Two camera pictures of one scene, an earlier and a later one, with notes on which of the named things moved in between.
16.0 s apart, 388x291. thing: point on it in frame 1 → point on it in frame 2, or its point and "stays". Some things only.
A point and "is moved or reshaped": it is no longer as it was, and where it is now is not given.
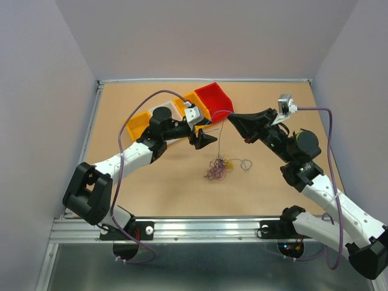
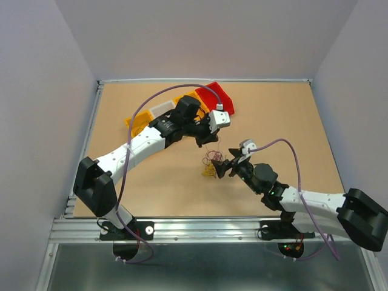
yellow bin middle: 193,99 stays
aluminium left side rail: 68,213 stays
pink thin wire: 217,173 is moved or reshaped
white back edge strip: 151,80 stays
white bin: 174,114 stays
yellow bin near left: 137,124 stays
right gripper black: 253,126 → 221,167
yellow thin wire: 229,166 is moved or reshaped
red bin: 219,103 stays
